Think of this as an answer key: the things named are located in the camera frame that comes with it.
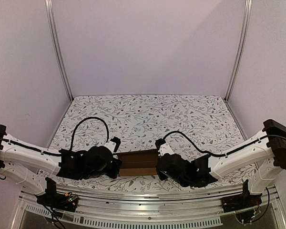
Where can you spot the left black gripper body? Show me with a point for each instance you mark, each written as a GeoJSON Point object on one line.
{"type": "Point", "coordinates": [111, 174]}

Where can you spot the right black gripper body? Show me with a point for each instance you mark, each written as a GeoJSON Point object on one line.
{"type": "Point", "coordinates": [161, 171]}

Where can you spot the brown cardboard box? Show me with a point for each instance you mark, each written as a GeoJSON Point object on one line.
{"type": "Point", "coordinates": [138, 163]}

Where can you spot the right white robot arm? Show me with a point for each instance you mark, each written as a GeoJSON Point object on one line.
{"type": "Point", "coordinates": [268, 145]}

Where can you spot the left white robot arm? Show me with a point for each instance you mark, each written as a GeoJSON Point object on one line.
{"type": "Point", "coordinates": [18, 157]}

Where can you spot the floral patterned table mat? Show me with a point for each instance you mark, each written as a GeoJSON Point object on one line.
{"type": "Point", "coordinates": [188, 123]}

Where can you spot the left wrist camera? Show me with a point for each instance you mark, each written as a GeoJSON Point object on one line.
{"type": "Point", "coordinates": [113, 144]}

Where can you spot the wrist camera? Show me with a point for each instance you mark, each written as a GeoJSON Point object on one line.
{"type": "Point", "coordinates": [113, 144]}
{"type": "Point", "coordinates": [163, 147]}

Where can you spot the aluminium front rail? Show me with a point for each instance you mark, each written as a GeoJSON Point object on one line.
{"type": "Point", "coordinates": [190, 209]}

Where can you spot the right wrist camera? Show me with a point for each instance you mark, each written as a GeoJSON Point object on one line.
{"type": "Point", "coordinates": [163, 147]}

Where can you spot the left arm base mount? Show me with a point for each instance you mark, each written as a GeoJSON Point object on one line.
{"type": "Point", "coordinates": [51, 198]}

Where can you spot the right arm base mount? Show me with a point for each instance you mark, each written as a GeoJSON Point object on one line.
{"type": "Point", "coordinates": [240, 201]}

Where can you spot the left aluminium frame post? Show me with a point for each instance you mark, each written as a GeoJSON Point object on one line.
{"type": "Point", "coordinates": [57, 49]}

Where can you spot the aluminium frame post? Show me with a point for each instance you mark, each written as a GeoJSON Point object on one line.
{"type": "Point", "coordinates": [240, 49]}
{"type": "Point", "coordinates": [57, 49]}

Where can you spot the right aluminium frame post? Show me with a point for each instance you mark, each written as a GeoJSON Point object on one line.
{"type": "Point", "coordinates": [240, 49]}

